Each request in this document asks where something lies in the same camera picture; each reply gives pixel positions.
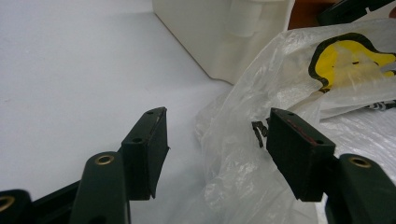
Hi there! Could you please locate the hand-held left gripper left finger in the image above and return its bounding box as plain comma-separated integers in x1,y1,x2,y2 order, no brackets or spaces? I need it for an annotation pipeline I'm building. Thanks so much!
120,106,171,201

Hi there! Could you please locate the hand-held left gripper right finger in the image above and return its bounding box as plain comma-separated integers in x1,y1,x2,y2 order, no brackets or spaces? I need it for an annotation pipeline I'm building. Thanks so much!
265,107,337,203

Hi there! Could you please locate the clear plastic bag yellow print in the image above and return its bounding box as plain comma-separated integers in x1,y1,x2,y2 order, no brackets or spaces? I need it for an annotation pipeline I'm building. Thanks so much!
167,18,396,224

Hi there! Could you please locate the white plastic bin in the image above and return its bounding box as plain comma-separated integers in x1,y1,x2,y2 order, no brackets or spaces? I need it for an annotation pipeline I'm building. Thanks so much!
151,0,295,86

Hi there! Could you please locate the wooden table with white top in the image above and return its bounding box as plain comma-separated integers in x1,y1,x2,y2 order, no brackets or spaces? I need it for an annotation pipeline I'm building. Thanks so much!
0,0,234,224

